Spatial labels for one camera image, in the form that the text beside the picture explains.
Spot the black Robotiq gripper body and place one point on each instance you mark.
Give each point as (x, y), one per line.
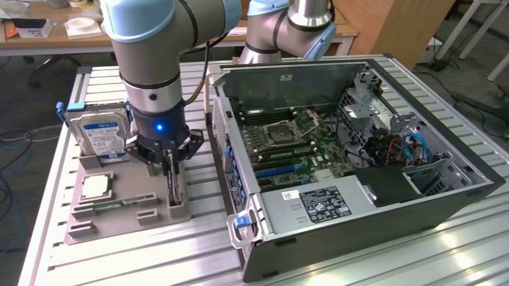
(159, 119)

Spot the graphics card with metal bracket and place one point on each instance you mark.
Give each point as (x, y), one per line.
(175, 190)

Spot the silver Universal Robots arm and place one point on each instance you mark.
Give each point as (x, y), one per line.
(151, 65)

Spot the hard disk in blue caddy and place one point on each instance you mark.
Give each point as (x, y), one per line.
(99, 134)

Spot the grey plastic parts rack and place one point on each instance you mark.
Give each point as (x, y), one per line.
(131, 190)

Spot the silver CPU chip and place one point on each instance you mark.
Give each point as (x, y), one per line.
(98, 187)

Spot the green RAM stick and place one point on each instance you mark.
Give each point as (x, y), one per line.
(119, 204)

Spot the CPU socket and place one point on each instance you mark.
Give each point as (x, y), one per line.
(279, 134)

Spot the long blue expansion slot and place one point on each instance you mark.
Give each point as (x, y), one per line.
(274, 172)

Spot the black labelled RAM stick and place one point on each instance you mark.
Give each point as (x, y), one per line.
(286, 152)

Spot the blue case latch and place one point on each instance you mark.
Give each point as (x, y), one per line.
(241, 223)

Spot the metal socket cover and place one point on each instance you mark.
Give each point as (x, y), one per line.
(308, 122)

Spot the grey power supply unit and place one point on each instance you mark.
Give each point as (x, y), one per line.
(278, 214)

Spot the green motherboard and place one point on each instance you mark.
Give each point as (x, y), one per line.
(326, 149)

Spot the silver chipset heat sink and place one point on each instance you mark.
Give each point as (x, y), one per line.
(324, 175)

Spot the black chair base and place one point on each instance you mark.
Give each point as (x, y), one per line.
(39, 67)

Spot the white square dish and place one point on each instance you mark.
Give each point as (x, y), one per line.
(83, 31)

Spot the wooden desk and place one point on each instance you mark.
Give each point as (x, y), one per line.
(59, 43)
(346, 32)

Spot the white paper stack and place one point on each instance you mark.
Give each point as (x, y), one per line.
(239, 31)

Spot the perforated metal disk bay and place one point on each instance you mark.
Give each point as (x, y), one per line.
(358, 131)

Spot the black and white box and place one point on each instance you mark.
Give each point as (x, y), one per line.
(34, 32)

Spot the grey cup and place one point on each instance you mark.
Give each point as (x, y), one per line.
(58, 3)

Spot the small orange box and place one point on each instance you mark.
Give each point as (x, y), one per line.
(11, 31)

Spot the black open PC case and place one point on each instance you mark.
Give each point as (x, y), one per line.
(358, 226)

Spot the black plastic shroud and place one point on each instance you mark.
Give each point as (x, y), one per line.
(385, 184)

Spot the grey hinged disk bay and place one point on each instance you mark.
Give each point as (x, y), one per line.
(429, 178)

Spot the wooden cabinet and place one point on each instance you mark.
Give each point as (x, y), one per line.
(397, 29)

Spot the black power adapter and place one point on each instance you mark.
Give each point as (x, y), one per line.
(440, 65)

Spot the black floor stand base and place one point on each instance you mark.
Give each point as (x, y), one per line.
(483, 104)

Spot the white table frame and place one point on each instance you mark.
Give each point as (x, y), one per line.
(477, 29)

